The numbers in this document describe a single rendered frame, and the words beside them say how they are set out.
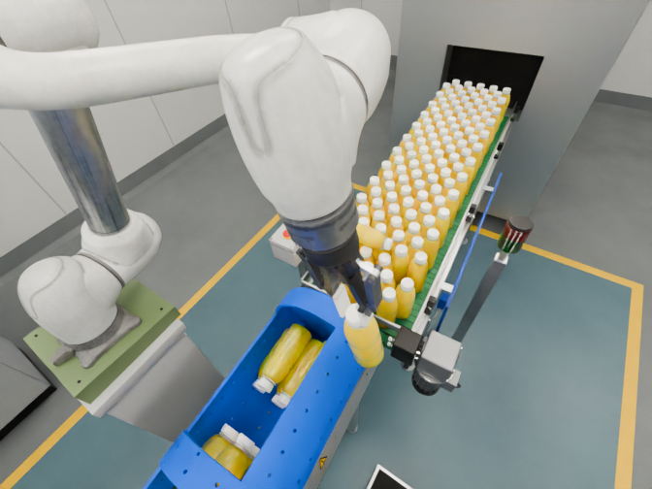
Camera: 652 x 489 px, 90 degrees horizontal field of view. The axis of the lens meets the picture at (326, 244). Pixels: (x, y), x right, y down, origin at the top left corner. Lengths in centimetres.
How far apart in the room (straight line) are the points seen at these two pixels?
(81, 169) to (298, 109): 69
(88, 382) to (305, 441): 63
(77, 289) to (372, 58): 88
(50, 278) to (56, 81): 61
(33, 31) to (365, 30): 52
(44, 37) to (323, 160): 56
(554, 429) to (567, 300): 83
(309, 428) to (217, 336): 159
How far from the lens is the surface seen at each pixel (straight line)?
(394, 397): 201
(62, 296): 104
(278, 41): 29
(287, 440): 75
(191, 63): 48
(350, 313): 59
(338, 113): 30
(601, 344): 255
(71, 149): 88
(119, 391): 118
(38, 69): 52
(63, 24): 77
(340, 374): 79
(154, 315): 116
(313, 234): 35
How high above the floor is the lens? 193
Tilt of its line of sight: 49 degrees down
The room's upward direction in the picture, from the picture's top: 6 degrees counter-clockwise
